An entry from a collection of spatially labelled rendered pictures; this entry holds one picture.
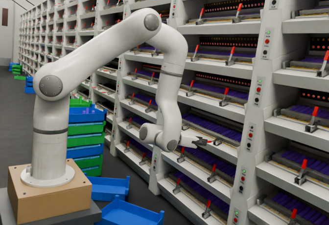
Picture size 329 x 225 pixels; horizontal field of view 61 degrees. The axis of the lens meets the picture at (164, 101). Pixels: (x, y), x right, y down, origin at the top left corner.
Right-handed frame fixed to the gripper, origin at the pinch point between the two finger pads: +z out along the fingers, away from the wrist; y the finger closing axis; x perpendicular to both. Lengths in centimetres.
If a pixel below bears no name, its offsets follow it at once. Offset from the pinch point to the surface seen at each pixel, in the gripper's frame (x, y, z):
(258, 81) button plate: 31.9, 20.0, 3.1
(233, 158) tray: -2.9, 12.8, 9.7
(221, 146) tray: -0.7, 3.5, 10.7
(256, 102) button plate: 23.6, 20.5, 4.6
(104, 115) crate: -10, -83, -15
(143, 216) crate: -52, -25, -2
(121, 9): 73, -130, -2
